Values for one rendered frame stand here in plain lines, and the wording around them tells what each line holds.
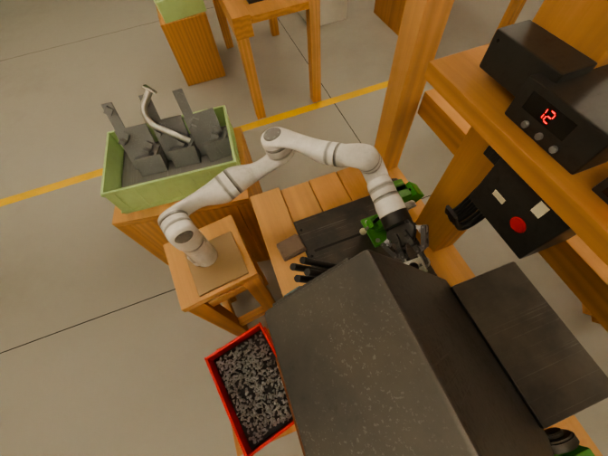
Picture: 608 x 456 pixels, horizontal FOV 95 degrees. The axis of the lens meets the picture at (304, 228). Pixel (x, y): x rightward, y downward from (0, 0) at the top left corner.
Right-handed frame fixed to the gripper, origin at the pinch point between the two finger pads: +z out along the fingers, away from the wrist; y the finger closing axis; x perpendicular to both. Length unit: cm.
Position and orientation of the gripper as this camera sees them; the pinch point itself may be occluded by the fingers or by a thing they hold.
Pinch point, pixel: (415, 262)
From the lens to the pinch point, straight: 78.3
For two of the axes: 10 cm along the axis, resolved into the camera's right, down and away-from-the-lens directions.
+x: 6.6, -0.7, 7.5
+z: 3.5, 9.1, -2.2
